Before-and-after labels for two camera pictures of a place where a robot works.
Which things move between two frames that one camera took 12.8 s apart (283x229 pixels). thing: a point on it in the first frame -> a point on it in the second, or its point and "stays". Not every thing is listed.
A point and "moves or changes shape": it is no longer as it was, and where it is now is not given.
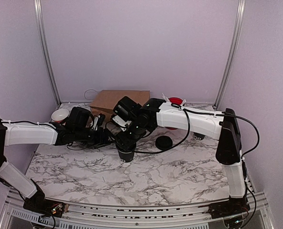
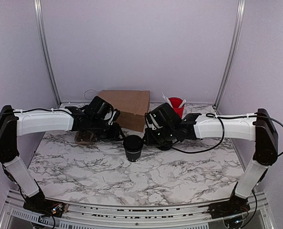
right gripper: (120, 139) -> (149, 140)
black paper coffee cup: (126, 157) moves or changes shape
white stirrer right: (184, 101) stays
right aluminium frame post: (232, 52) stays
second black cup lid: (163, 142) stays
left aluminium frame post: (47, 49) stays
